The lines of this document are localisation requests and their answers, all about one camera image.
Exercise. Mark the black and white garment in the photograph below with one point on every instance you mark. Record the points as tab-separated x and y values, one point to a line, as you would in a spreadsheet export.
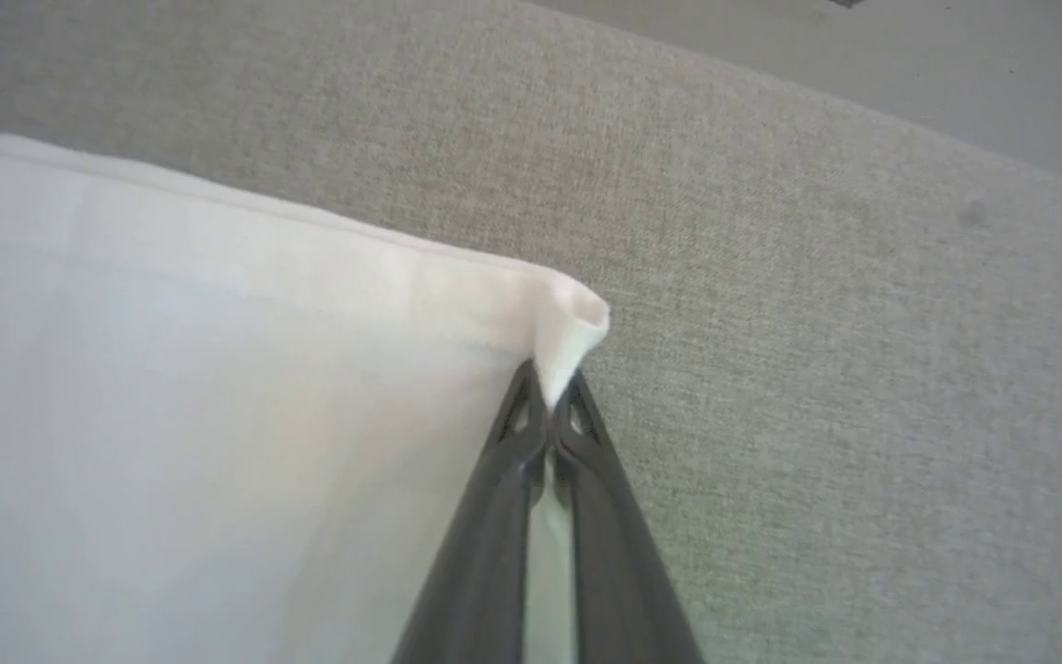
218	415

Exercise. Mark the grey fabric covered surface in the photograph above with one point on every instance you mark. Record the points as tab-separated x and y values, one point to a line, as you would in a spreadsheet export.
817	369

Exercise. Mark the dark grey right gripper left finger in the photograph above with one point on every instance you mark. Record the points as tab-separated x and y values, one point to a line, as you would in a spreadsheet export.
485	553

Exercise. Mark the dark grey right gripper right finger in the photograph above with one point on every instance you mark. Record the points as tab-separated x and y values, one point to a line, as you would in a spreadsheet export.
619	563

